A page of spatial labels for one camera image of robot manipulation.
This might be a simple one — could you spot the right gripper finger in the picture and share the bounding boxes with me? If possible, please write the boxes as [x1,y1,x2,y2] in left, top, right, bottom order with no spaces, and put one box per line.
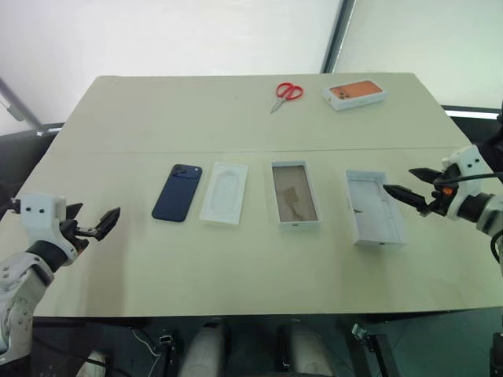
[383,183,428,213]
[408,167,443,184]

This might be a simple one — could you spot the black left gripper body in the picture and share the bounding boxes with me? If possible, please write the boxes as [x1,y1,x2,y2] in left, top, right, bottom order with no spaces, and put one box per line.
[58,218,99,255]

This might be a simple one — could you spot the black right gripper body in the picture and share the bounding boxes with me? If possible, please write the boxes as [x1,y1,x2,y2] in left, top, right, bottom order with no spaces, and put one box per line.
[418,164,461,218]

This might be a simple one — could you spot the white box lid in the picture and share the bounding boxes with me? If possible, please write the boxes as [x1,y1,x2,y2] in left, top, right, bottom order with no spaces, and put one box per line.
[345,169,409,247]

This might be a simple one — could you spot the dark blue smartphone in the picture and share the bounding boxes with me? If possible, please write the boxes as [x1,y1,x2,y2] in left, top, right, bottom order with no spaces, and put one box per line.
[151,163,204,224]

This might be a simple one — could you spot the white box bottom with insert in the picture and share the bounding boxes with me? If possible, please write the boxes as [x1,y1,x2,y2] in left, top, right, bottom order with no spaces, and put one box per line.
[270,159,323,229]

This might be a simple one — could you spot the white moulded tray insert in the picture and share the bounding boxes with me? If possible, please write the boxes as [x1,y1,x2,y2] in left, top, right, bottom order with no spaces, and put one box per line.
[199,161,249,227]

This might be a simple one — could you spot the white box with orange phone print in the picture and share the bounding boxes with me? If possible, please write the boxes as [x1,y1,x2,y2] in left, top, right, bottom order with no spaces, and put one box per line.
[322,80,390,113]

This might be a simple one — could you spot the grey metal bar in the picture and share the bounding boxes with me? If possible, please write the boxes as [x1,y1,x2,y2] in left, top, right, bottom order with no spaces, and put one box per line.
[0,76,42,130]

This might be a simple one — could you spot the pale rounded shape under table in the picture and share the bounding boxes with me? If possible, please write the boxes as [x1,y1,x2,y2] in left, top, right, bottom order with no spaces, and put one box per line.
[178,320,231,377]
[288,320,335,377]

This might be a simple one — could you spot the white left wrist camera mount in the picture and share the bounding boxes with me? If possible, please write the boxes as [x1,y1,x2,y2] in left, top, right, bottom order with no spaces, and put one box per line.
[19,192,79,266]

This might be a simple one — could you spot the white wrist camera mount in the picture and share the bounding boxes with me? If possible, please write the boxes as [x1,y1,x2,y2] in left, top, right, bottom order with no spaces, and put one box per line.
[19,192,79,266]
[442,145,493,221]

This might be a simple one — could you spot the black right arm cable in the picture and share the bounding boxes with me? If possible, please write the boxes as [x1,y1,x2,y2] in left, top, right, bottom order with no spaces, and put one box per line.
[434,172,503,264]

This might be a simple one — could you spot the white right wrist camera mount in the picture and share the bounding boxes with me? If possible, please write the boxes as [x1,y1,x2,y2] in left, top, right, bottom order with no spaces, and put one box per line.
[442,145,493,221]

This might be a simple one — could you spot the white thin cable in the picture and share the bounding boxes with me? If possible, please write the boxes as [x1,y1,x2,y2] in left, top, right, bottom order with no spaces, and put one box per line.
[131,328,162,358]

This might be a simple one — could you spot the black table bracket with clamp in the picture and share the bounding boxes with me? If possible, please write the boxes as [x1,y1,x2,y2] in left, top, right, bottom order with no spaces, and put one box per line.
[351,322,398,377]
[156,333,177,377]

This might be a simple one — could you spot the red handled scissors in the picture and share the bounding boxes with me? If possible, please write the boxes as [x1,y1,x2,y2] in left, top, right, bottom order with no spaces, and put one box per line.
[270,82,304,115]

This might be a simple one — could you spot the dark window frame post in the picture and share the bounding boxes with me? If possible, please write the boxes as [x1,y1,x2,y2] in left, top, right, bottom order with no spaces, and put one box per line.
[321,0,357,74]

